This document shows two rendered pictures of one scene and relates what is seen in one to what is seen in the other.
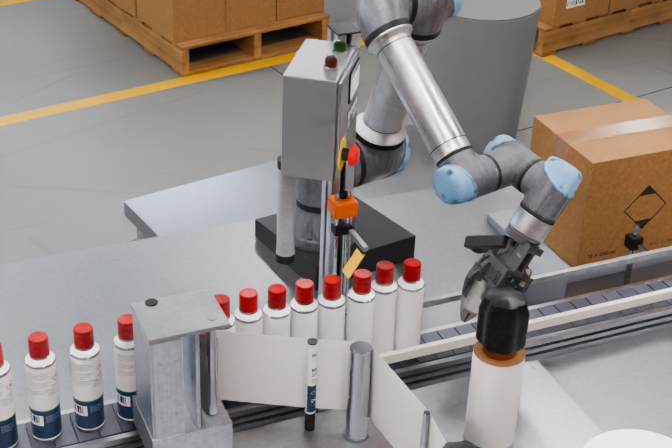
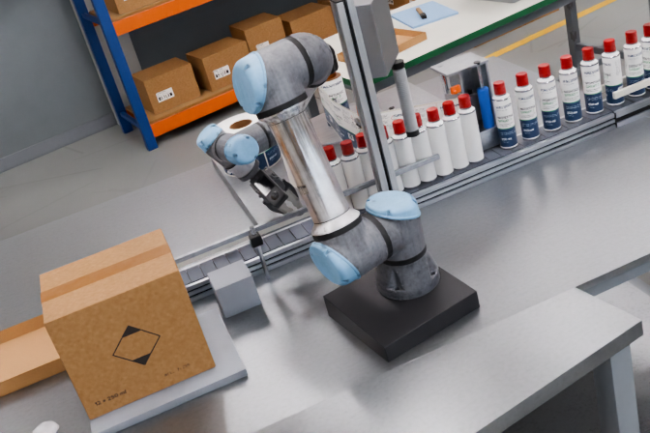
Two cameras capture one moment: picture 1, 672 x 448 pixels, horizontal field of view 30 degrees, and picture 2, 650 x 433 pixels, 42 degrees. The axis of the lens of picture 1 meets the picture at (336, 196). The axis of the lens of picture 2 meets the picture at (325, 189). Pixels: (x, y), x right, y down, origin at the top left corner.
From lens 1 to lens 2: 409 cm
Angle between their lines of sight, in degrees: 124
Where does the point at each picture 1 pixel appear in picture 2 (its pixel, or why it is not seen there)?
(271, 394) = not seen: hidden behind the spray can
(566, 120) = (150, 271)
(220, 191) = (538, 356)
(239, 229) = (498, 311)
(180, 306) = (459, 65)
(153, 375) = (472, 73)
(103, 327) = (571, 205)
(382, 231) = (352, 296)
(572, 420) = (254, 200)
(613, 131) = (115, 267)
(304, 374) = not seen: hidden behind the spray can
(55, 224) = not seen: outside the picture
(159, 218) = (587, 306)
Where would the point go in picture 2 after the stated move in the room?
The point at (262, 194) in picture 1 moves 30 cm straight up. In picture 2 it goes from (487, 361) to (462, 241)
